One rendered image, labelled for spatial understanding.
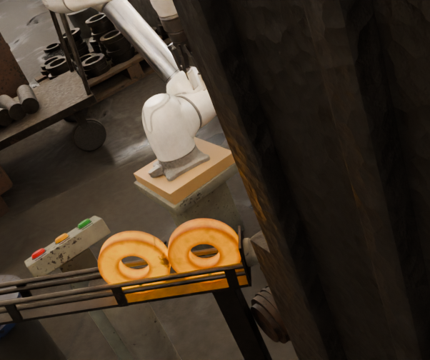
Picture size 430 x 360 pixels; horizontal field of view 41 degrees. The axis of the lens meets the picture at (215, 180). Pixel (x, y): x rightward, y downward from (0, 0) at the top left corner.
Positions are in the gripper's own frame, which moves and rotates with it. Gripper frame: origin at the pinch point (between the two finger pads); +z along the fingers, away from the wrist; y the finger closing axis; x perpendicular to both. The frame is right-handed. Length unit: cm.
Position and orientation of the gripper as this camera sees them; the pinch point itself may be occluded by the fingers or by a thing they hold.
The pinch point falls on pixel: (198, 80)
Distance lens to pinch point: 200.6
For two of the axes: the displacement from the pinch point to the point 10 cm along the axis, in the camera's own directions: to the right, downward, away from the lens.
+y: -8.2, -1.3, 5.5
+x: -4.8, 6.7, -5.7
